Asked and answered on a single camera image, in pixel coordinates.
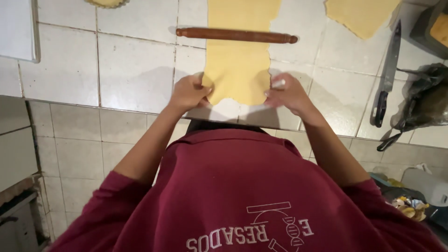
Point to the ragged yellow dough piece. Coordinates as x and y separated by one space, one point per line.
360 15

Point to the white board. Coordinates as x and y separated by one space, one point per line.
17 29

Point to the person's left hand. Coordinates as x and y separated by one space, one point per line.
187 93

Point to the dark container with yellow content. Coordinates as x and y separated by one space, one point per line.
432 31

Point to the maroon printed shirt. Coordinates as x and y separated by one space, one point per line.
238 196

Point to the round dough tart base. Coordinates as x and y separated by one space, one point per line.
106 2

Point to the person's left fingers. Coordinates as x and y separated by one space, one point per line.
205 91

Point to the bin with food scraps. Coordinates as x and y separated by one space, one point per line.
409 206

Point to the person's right fingers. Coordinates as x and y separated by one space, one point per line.
274 94

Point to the black plastic bag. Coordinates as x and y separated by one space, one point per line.
425 99

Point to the person's right hand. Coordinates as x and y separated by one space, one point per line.
290 96

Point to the brown wooden rolling pin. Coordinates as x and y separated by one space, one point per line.
238 35

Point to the white plastic jug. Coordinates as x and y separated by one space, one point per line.
427 185

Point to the long yellow dough sheet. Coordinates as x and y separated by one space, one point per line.
238 66

